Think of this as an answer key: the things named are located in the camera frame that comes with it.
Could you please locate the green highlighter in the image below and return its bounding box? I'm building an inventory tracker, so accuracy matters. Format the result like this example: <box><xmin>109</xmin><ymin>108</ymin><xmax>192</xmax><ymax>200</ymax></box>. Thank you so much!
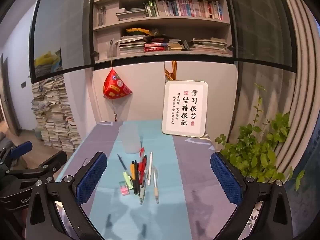
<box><xmin>122</xmin><ymin>171</ymin><xmax>133</xmax><ymax>190</ymax></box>

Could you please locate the pink and teal eraser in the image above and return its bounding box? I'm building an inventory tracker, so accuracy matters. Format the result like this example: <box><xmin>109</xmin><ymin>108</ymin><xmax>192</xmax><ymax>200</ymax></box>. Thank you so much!
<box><xmin>119</xmin><ymin>181</ymin><xmax>130</xmax><ymax>195</ymax></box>

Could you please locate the clear glass vase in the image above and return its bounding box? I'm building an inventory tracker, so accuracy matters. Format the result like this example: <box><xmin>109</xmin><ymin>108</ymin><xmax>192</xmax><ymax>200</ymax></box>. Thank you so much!
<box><xmin>97</xmin><ymin>6</ymin><xmax>107</xmax><ymax>27</ymax></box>
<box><xmin>107</xmin><ymin>39</ymin><xmax>118</xmax><ymax>58</ymax></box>

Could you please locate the dark glass cabinet door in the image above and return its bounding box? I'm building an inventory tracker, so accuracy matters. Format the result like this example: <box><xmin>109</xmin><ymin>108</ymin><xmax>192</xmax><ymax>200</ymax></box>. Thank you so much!
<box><xmin>222</xmin><ymin>0</ymin><xmax>300</xmax><ymax>74</ymax></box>
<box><xmin>29</xmin><ymin>0</ymin><xmax>98</xmax><ymax>83</ymax></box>

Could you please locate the yellow plastic bag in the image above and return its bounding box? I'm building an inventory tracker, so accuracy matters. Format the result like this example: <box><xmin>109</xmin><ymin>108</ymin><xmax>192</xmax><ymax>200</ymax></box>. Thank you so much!
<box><xmin>34</xmin><ymin>51</ymin><xmax>62</xmax><ymax>68</ymax></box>

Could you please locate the grey-green pen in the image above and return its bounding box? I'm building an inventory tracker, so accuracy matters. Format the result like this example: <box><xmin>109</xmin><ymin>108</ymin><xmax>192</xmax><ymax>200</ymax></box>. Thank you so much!
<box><xmin>139</xmin><ymin>177</ymin><xmax>148</xmax><ymax>205</ymax></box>

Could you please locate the dark blue pen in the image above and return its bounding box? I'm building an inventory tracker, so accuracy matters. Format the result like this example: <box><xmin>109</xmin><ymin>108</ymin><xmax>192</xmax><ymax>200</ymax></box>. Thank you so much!
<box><xmin>117</xmin><ymin>154</ymin><xmax>128</xmax><ymax>174</ymax></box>

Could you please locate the framed calligraphy sign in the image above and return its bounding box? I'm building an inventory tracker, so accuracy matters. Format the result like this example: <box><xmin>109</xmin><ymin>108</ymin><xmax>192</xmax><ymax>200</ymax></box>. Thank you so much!
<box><xmin>161</xmin><ymin>80</ymin><xmax>208</xmax><ymax>138</ymax></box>

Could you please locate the stack of lying magazines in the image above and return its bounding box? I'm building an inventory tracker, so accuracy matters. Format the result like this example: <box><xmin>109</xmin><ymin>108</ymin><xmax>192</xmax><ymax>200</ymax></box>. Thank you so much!
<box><xmin>189</xmin><ymin>38</ymin><xmax>228</xmax><ymax>54</ymax></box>
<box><xmin>118</xmin><ymin>35</ymin><xmax>147</xmax><ymax>55</ymax></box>

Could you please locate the red gel pen clear barrel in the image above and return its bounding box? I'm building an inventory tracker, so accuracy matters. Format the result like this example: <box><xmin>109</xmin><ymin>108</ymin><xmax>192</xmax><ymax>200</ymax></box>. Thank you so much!
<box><xmin>139</xmin><ymin>147</ymin><xmax>146</xmax><ymax>178</ymax></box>

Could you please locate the dark room door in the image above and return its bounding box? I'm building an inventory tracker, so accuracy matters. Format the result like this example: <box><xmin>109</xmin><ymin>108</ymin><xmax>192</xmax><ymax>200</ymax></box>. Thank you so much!
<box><xmin>0</xmin><ymin>54</ymin><xmax>20</xmax><ymax>137</ymax></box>

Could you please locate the yellow pen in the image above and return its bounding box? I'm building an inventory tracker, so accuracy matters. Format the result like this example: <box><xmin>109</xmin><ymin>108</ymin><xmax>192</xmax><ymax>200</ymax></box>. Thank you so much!
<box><xmin>130</xmin><ymin>163</ymin><xmax>138</xmax><ymax>195</ymax></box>

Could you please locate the translucent plastic cup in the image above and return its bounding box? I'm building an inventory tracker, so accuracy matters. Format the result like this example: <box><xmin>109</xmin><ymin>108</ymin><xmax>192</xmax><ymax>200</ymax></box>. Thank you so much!
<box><xmin>119</xmin><ymin>123</ymin><xmax>141</xmax><ymax>155</ymax></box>

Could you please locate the book stack with red spines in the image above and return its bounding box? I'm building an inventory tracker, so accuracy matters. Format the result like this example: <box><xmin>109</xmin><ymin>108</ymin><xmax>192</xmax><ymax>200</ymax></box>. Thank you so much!
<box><xmin>144</xmin><ymin>37</ymin><xmax>183</xmax><ymax>53</ymax></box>

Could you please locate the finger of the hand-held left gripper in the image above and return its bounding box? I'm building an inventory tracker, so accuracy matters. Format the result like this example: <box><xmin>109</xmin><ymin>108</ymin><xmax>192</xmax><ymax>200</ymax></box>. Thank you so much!
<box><xmin>7</xmin><ymin>151</ymin><xmax>68</xmax><ymax>180</ymax></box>
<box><xmin>0</xmin><ymin>141</ymin><xmax>33</xmax><ymax>167</ymax></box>

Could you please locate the blue and grey tablecloth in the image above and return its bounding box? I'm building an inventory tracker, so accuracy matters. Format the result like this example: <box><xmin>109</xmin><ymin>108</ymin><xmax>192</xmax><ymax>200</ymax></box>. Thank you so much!
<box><xmin>54</xmin><ymin>120</ymin><xmax>265</xmax><ymax>240</ymax></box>

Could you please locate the grey pleated curtain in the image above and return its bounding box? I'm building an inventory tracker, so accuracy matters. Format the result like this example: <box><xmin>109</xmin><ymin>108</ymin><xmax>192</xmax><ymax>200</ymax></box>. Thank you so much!
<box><xmin>275</xmin><ymin>0</ymin><xmax>320</xmax><ymax>180</ymax></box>

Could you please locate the yellow and green decoration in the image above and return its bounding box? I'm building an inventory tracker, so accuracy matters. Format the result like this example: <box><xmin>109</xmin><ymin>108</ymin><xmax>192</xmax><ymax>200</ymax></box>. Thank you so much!
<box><xmin>126</xmin><ymin>27</ymin><xmax>153</xmax><ymax>37</ymax></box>

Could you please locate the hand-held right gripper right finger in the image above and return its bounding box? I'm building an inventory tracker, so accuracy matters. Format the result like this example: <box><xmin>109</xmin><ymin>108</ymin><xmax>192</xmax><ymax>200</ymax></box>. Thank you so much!
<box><xmin>210</xmin><ymin>152</ymin><xmax>297</xmax><ymax>240</ymax></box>

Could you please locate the grey bookshelf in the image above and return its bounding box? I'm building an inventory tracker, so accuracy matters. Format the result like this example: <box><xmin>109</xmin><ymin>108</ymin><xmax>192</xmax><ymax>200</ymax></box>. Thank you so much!
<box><xmin>92</xmin><ymin>0</ymin><xmax>234</xmax><ymax>64</ymax></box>

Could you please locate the grey sofa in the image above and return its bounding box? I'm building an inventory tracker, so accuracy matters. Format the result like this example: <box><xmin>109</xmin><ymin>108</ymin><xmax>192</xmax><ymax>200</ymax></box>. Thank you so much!
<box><xmin>0</xmin><ymin>131</ymin><xmax>14</xmax><ymax>153</ymax></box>

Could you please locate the row of upright books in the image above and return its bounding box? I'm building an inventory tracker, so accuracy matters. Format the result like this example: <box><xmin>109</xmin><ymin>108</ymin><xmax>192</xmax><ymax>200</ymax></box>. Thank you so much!
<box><xmin>143</xmin><ymin>0</ymin><xmax>224</xmax><ymax>20</ymax></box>

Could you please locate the clear pen with beige grip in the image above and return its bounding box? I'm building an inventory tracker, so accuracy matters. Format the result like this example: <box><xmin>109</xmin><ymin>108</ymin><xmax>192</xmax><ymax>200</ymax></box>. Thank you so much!
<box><xmin>152</xmin><ymin>166</ymin><xmax>160</xmax><ymax>204</ymax></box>

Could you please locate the red pouch ornament with tassel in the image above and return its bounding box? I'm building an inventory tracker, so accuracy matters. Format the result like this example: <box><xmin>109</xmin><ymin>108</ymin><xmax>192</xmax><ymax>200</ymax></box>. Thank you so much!
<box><xmin>103</xmin><ymin>68</ymin><xmax>133</xmax><ymax>123</ymax></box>

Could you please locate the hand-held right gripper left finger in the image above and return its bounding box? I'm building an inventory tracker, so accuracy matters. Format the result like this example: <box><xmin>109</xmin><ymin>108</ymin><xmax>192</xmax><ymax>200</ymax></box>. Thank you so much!
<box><xmin>25</xmin><ymin>152</ymin><xmax>108</xmax><ymax>240</ymax></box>

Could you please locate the black pen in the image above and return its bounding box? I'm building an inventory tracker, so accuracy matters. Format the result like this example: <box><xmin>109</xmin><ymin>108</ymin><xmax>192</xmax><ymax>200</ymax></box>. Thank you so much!
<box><xmin>134</xmin><ymin>160</ymin><xmax>141</xmax><ymax>197</ymax></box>

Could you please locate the tall pile of books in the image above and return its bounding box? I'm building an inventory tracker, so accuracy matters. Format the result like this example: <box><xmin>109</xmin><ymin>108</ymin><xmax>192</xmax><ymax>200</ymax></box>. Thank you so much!
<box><xmin>31</xmin><ymin>75</ymin><xmax>82</xmax><ymax>153</ymax></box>

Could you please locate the green leafy plant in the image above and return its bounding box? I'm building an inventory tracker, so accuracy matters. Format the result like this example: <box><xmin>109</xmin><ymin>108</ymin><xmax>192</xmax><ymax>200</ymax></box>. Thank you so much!
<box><xmin>215</xmin><ymin>83</ymin><xmax>305</xmax><ymax>192</ymax></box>

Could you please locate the grey stack of lying books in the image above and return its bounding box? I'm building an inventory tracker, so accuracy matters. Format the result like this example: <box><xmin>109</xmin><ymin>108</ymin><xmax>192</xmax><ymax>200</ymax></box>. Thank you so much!
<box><xmin>116</xmin><ymin>7</ymin><xmax>146</xmax><ymax>21</ymax></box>

